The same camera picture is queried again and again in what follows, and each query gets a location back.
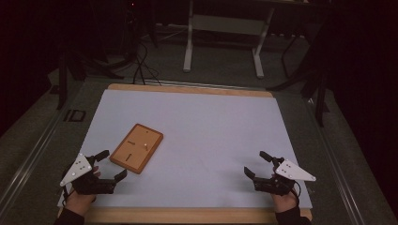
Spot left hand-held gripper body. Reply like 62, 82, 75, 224
59, 153, 117, 196

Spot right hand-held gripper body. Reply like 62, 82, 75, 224
253, 156, 317, 197

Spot wooden tray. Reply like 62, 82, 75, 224
109, 123, 164, 175

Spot person's left hand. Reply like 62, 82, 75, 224
64, 165, 102, 218

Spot person's right hand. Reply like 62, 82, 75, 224
270, 165, 300, 214

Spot black floor socket box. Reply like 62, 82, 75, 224
63, 109, 87, 123

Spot white table mat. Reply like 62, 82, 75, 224
56, 89, 314, 210

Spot wooden table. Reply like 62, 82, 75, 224
56, 82, 314, 225

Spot black metal stand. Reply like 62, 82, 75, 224
55, 43, 126, 111
267, 29, 332, 128

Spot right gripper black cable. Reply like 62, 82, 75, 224
290, 179, 302, 207

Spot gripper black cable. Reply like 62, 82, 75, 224
290, 179, 302, 207
61, 186, 70, 207

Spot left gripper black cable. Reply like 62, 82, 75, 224
61, 186, 70, 207

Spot metal floor rail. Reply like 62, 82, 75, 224
142, 78, 258, 92
304, 97, 368, 225
0, 106, 69, 215

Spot black floor cables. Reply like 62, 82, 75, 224
132, 40, 162, 87

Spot white desk frame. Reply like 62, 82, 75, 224
182, 0, 276, 79

